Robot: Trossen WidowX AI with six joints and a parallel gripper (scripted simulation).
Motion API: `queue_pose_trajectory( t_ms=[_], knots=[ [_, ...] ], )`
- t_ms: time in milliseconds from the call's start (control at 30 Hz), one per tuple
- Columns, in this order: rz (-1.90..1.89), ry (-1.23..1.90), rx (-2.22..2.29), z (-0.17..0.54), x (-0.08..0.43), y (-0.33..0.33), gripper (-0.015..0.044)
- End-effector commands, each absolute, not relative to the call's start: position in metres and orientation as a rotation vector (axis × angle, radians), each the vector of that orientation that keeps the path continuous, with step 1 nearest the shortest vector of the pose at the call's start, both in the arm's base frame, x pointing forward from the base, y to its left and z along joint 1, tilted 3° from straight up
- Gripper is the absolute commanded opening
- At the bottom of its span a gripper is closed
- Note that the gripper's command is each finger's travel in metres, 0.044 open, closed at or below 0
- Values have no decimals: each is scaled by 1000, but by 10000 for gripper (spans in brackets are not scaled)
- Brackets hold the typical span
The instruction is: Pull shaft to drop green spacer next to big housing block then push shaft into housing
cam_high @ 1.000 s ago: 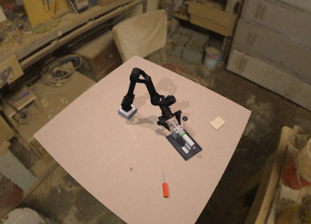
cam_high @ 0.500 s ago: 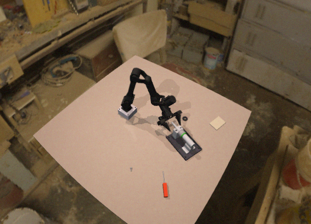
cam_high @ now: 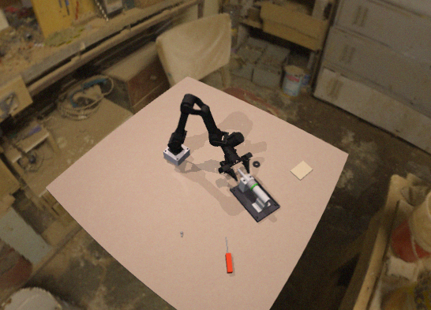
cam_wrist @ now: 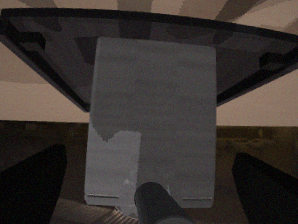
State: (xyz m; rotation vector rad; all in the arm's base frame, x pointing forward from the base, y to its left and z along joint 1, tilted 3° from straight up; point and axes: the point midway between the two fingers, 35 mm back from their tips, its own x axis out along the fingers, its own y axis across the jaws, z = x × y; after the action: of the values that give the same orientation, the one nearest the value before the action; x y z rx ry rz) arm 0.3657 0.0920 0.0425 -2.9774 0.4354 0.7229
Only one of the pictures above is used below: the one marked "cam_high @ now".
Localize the beige flat square plate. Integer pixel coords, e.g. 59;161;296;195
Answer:
291;161;312;180

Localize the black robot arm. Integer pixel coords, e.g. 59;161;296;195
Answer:
167;93;245;156

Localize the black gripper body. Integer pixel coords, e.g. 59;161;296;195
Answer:
218;148;253;174

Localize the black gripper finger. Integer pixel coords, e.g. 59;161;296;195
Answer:
224;169;238;181
242;159;250;174

